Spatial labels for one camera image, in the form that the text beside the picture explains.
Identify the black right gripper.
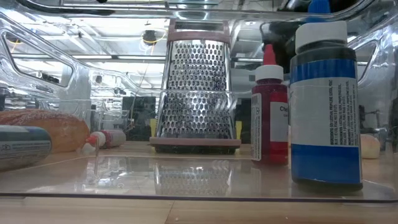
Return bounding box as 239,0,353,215
261,21,299,75

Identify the red food colouring bottle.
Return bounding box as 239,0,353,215
250,43,290,166

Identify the blue food colouring bottle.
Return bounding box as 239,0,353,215
0,124,53,172
288,0,364,191

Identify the steel box grater pink handle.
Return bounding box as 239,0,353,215
149,19,243,156

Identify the pale peach bun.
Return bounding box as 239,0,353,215
359,133,381,160

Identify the orange food colouring bottle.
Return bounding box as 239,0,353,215
81,129,127,156

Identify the sugared churro pastry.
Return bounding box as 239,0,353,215
0,108,91,154

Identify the black metal stand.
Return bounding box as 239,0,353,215
359,105,389,144

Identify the black ceiling fixture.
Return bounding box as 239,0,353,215
142,29,160,47

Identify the black screen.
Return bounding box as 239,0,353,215
122,96,157,141

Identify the clear plastic bin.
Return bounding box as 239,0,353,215
0,0,398,203

